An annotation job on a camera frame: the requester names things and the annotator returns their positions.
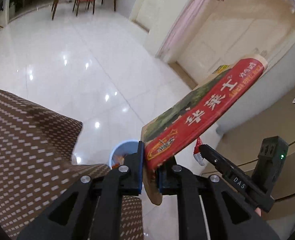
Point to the person's right hand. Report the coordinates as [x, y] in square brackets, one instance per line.
[258, 212]

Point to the white panel door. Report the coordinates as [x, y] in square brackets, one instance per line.
[237, 35]
[147, 7]

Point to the brown polka dot tablecloth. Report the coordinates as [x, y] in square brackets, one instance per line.
[25, 142]

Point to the red wrapper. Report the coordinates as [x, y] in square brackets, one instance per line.
[197, 152]

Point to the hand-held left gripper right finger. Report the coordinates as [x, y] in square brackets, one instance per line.
[160, 181]

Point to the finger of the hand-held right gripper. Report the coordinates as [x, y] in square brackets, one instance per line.
[213, 158]

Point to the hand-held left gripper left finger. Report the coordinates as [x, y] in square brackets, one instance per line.
[139, 172]

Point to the blue plastic bin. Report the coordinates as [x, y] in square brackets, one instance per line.
[118, 150]

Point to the beige rounded cabinet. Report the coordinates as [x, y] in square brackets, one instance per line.
[250, 120]

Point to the pink lace curtain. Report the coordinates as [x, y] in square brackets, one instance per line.
[185, 22]

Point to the red cardboard box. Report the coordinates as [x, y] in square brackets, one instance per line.
[200, 110]

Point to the dark wooden dining table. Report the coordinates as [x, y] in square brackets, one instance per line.
[56, 5]

